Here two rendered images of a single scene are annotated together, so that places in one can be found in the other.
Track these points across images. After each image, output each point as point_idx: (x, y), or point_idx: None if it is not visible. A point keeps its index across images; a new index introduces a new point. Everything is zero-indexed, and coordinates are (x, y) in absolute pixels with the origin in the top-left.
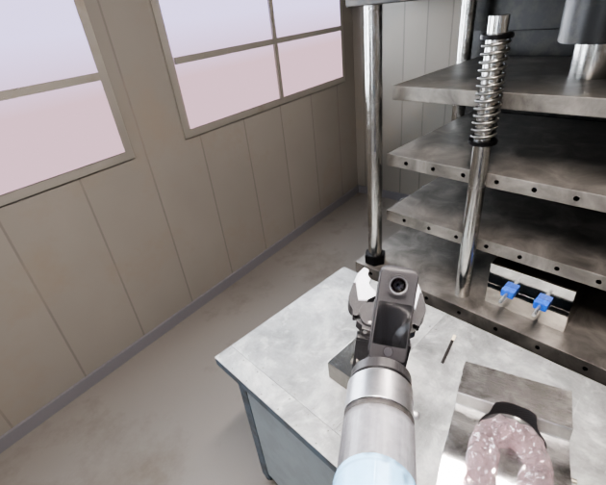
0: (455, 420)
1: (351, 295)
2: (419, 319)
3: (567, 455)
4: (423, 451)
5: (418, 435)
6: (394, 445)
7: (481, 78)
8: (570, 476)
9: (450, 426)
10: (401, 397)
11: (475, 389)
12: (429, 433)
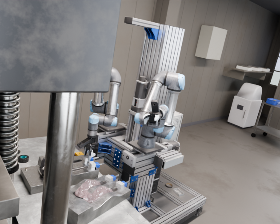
0: (98, 206)
1: (160, 115)
2: (147, 112)
3: (70, 189)
4: (111, 215)
5: (110, 220)
6: (160, 106)
7: (19, 116)
8: (77, 184)
9: (102, 203)
10: None
11: (85, 204)
12: (105, 219)
